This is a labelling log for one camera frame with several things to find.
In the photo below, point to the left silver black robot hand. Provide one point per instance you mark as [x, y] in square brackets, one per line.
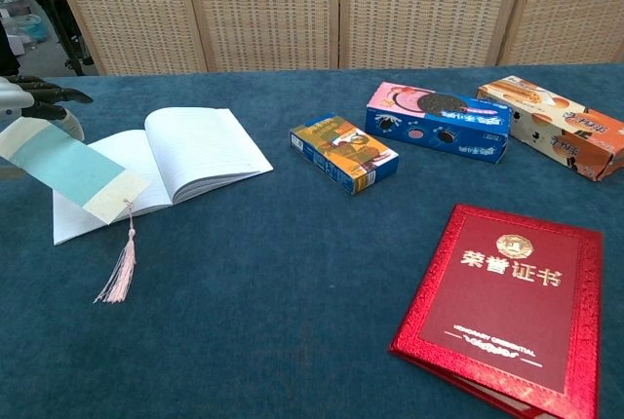
[44, 90]

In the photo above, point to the blue bookmark with pink tassel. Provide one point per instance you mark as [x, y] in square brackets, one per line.
[68, 170]

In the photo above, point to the black tripod stand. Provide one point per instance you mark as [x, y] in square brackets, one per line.
[74, 51]

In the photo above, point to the person's dark trouser leg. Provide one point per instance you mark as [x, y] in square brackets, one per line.
[7, 56]

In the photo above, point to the teal bag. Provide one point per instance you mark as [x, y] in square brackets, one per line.
[34, 29]

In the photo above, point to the open white notebook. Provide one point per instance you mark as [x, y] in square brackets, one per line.
[205, 146]

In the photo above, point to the wicker folding screen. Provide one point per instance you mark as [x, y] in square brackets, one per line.
[268, 10]

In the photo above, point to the yellow blue snack box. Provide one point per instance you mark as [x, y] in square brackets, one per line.
[341, 151]

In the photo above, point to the dark blue table cover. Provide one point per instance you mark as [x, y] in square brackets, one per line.
[292, 268]

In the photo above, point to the blue pink cookie box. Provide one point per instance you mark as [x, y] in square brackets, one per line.
[439, 126]

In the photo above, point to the red certificate folder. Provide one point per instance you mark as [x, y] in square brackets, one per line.
[502, 302]

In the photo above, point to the orange cream biscuit box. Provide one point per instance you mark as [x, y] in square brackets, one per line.
[560, 126]

